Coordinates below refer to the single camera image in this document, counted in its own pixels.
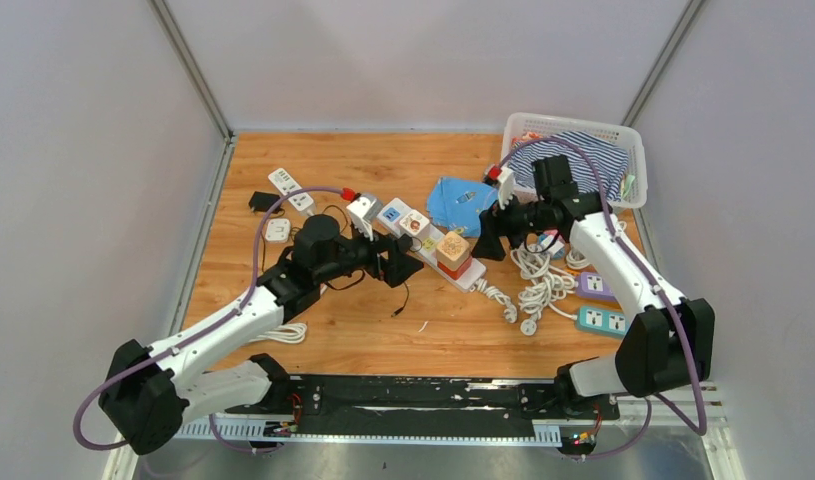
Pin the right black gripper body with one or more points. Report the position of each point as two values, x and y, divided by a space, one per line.
517 220

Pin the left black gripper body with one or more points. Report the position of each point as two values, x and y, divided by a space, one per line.
359 253

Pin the white back power strip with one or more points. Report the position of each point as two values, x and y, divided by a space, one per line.
426 250

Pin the white power strip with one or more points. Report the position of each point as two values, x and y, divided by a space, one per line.
292 333
426 250

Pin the wooden block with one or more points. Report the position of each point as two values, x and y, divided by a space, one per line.
453 246

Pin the red cube socket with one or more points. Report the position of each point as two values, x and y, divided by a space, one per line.
454 270

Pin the white square plug adapter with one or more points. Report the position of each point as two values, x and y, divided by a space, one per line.
277 230

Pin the black power adapter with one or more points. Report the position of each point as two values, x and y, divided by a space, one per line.
261 202

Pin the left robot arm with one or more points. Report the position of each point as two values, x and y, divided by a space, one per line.
152 391

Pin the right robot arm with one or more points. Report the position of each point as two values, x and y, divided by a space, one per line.
669 339

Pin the purple power strip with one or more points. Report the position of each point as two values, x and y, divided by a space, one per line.
592 286

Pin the blue striped cloth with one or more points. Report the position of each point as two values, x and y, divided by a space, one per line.
611 161

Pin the white plastic basket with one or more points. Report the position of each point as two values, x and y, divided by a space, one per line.
523 129

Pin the teal power strip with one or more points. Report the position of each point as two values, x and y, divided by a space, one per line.
602 322

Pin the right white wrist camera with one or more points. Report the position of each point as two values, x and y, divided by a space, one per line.
504 179

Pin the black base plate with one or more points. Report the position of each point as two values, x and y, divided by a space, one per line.
427 410

